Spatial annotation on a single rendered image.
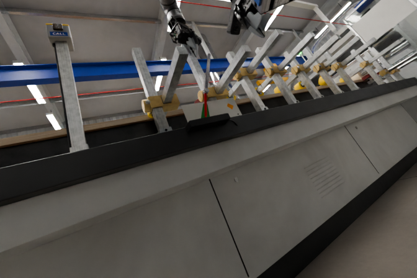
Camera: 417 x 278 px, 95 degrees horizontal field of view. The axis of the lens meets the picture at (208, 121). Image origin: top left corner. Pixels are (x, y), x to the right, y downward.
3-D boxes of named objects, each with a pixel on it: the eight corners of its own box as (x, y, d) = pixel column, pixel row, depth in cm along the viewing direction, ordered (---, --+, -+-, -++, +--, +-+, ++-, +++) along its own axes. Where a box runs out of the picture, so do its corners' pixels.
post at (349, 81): (365, 95, 141) (326, 48, 158) (363, 96, 140) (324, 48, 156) (360, 98, 144) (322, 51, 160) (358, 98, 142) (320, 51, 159)
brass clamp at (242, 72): (259, 73, 103) (254, 66, 105) (239, 74, 97) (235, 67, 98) (252, 80, 108) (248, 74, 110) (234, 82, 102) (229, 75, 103)
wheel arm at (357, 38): (361, 39, 120) (357, 35, 122) (358, 39, 119) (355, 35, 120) (301, 88, 160) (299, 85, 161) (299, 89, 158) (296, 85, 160)
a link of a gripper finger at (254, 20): (265, 23, 55) (251, 2, 58) (254, 40, 59) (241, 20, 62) (273, 23, 56) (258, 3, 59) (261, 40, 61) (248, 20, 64)
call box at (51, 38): (71, 38, 70) (68, 23, 73) (47, 38, 67) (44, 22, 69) (75, 53, 76) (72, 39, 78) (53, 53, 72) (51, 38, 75)
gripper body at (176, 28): (172, 44, 84) (164, 25, 88) (187, 49, 90) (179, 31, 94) (182, 30, 79) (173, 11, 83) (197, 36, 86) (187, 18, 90)
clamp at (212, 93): (229, 94, 88) (224, 85, 90) (204, 97, 81) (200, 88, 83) (224, 100, 93) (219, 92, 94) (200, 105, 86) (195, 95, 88)
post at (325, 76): (344, 94, 131) (305, 43, 147) (341, 94, 129) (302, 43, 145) (339, 97, 133) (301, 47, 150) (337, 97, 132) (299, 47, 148)
